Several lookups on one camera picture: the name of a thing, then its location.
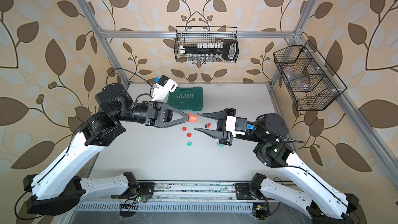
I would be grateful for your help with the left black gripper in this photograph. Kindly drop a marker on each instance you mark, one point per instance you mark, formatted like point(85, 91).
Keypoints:
point(157, 114)

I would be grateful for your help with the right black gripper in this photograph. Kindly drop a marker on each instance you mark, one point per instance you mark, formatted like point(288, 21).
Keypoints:
point(222, 134)

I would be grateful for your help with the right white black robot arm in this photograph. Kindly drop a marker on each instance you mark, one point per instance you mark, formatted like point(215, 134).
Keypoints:
point(315, 198)

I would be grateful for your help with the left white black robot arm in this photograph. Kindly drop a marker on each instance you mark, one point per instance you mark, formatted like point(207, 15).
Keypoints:
point(58, 189)

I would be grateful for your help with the green plastic tool case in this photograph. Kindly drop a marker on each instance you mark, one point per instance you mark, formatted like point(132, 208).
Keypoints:
point(187, 99)

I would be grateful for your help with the black white tool in basket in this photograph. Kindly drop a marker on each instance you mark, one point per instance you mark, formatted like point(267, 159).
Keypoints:
point(223, 51)

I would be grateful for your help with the plastic bag in basket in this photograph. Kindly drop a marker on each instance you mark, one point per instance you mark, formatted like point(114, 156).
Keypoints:
point(297, 81)

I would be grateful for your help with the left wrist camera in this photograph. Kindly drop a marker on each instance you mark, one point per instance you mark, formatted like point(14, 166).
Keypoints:
point(163, 86)

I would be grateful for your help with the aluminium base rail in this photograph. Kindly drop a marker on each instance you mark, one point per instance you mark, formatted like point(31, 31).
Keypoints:
point(199, 197)

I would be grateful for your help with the centre black wire basket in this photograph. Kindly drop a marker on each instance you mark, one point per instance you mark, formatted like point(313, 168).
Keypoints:
point(189, 35)

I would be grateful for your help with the black wire basket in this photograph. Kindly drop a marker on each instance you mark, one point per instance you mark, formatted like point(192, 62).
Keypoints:
point(311, 82)
point(189, 35)

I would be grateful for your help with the right black wire basket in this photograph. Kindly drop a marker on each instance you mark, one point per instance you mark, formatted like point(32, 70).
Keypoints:
point(311, 82)

